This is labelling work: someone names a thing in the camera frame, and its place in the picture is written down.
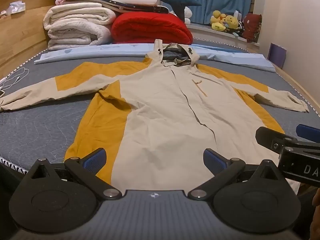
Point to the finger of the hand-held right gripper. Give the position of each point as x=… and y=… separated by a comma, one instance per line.
x=308, y=132
x=268, y=136

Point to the beige and yellow jacket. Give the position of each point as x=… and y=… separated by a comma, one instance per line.
x=160, y=110

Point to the purple box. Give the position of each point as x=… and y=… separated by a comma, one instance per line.
x=277, y=55

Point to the navy patterned quilt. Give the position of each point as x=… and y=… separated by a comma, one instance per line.
x=152, y=9

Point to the dark red cushion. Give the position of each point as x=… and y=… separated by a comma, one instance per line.
x=252, y=27

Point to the red fleece blanket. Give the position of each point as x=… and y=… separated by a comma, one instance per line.
x=150, y=28

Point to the wooden bed frame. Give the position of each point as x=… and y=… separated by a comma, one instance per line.
x=297, y=80

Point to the wooden headboard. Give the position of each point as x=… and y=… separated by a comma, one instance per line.
x=22, y=35

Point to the yellow plush toy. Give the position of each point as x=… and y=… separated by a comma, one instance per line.
x=231, y=22
x=217, y=20

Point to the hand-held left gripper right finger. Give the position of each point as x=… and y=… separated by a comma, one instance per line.
x=214, y=160

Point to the window sill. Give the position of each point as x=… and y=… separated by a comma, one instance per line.
x=215, y=33

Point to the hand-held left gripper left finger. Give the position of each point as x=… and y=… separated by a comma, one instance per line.
x=94, y=160

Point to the cream rolled blanket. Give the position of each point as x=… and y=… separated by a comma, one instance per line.
x=75, y=36
x=77, y=13

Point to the small white device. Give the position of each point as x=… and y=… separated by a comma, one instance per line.
x=237, y=15

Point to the white plush toy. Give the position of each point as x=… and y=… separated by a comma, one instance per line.
x=188, y=13

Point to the smartphone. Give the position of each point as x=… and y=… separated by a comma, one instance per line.
x=2, y=93

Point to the light blue folded sheet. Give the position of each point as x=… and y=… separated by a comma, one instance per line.
x=235, y=56

